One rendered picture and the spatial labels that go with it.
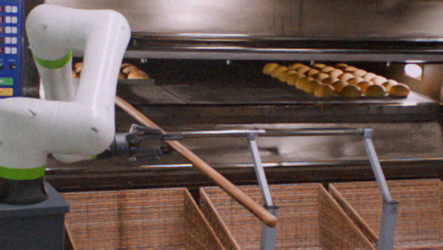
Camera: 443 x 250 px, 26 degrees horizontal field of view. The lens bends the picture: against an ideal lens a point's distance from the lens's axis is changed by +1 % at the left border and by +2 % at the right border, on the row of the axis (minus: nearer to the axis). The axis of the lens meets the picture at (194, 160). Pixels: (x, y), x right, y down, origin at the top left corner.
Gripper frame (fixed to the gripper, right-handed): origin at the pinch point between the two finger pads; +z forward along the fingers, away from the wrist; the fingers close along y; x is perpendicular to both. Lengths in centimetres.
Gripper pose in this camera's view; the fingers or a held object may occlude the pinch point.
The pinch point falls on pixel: (172, 143)
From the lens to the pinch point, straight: 309.5
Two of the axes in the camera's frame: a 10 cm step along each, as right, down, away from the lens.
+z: 9.3, -0.2, 3.6
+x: 3.5, 2.7, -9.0
